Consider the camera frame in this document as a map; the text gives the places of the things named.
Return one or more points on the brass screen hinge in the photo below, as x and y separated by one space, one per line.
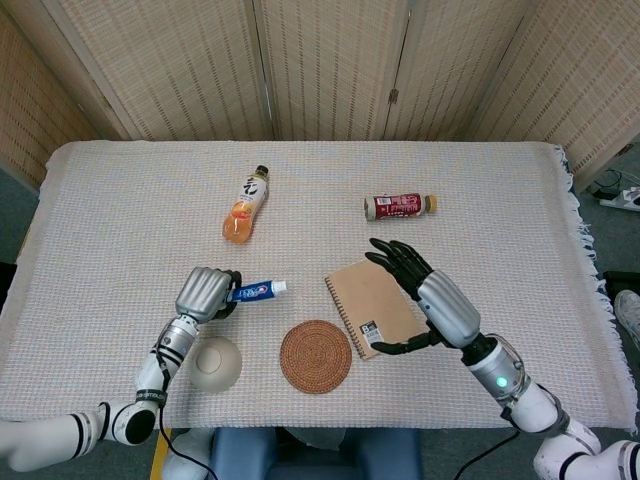
393 96

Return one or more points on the white woven tablecloth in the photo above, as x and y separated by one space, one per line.
150 225

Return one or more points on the red Costa coffee bottle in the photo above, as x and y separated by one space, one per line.
397 206

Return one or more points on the white sneaker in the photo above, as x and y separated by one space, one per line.
629 315

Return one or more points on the woven rattan folding screen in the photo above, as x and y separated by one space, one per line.
175 65

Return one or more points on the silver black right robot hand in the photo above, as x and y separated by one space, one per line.
447 307

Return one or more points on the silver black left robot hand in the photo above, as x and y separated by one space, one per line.
202 295

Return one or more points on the blue robot base seat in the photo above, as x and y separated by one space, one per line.
240 452

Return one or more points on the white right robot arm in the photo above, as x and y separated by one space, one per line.
525 405

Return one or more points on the blue white toothpaste tube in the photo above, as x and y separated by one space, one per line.
260 290

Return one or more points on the beige ceramic bowl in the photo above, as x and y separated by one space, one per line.
215 365

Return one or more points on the round woven rattan coaster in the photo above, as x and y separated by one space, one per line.
315 360

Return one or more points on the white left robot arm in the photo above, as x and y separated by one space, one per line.
150 375

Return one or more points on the orange juice plastic bottle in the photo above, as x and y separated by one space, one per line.
245 210

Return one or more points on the kraft spiral notebook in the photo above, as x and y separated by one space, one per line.
370 300

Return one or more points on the white power strip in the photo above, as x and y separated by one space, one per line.
622 201

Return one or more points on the black box beside sneaker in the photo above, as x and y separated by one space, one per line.
622 282

